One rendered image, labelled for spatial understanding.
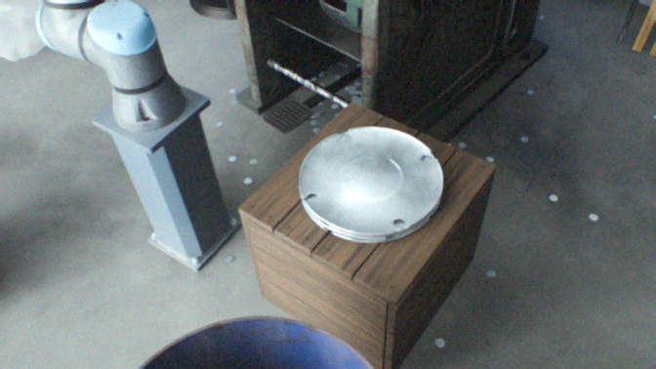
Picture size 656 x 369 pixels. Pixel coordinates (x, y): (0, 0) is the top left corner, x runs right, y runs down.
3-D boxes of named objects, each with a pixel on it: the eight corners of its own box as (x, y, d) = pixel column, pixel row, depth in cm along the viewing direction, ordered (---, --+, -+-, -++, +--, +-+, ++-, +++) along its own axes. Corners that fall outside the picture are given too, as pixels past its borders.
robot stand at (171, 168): (198, 272, 147) (149, 149, 113) (147, 242, 154) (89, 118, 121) (243, 225, 157) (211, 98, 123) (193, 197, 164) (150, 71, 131)
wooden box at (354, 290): (389, 382, 125) (396, 303, 99) (260, 296, 141) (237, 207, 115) (473, 259, 145) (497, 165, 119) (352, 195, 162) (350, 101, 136)
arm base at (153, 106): (149, 141, 115) (136, 103, 107) (101, 116, 121) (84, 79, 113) (199, 100, 123) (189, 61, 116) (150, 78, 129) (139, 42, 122)
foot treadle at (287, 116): (287, 145, 161) (285, 132, 157) (264, 130, 166) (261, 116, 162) (414, 51, 188) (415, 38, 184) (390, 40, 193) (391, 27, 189)
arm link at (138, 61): (139, 96, 109) (117, 36, 99) (90, 78, 114) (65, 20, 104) (179, 62, 116) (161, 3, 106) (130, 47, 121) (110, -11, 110)
